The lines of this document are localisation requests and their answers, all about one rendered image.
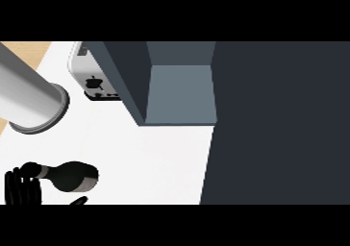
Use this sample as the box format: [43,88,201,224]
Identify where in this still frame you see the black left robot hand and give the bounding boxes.
[3,166,89,206]

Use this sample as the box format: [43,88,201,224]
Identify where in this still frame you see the dark wine bottle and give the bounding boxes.
[19,160,99,193]

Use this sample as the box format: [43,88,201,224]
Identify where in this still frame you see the grey open cabinet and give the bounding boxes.
[81,40,219,127]

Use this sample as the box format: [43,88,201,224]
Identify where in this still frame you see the dark grey cabinet door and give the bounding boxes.
[198,40,350,206]

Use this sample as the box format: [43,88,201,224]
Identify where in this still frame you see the white cylindrical appliance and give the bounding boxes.
[0,40,71,135]

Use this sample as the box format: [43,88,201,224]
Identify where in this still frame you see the silver toaster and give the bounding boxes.
[67,40,123,102]

